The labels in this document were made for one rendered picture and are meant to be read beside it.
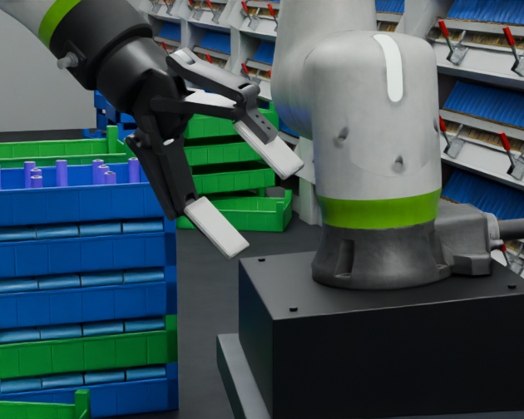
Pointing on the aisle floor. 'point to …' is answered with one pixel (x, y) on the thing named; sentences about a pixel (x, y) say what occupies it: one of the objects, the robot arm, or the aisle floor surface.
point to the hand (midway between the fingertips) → (258, 205)
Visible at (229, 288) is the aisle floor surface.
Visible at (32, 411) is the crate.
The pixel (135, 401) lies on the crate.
